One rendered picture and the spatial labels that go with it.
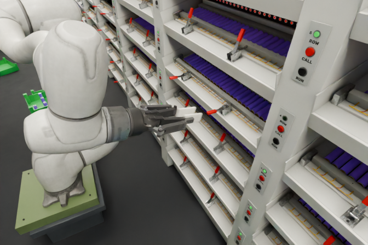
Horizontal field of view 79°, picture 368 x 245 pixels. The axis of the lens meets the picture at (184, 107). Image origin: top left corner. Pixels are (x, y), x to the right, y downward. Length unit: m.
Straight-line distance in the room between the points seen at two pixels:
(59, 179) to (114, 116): 0.66
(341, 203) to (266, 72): 0.35
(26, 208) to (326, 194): 1.19
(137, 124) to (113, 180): 1.02
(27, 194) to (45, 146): 0.85
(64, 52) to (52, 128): 0.17
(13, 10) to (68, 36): 0.56
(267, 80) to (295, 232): 0.46
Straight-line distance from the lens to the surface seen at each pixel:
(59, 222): 1.27
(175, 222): 1.37
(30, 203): 1.33
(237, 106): 0.78
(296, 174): 0.67
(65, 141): 0.52
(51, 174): 1.14
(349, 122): 0.54
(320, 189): 0.66
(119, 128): 0.55
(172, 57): 1.08
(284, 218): 0.82
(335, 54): 0.48
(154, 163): 1.60
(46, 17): 0.97
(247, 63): 0.67
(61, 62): 0.41
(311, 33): 0.50
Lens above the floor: 1.24
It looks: 37 degrees down
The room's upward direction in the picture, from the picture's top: 2 degrees clockwise
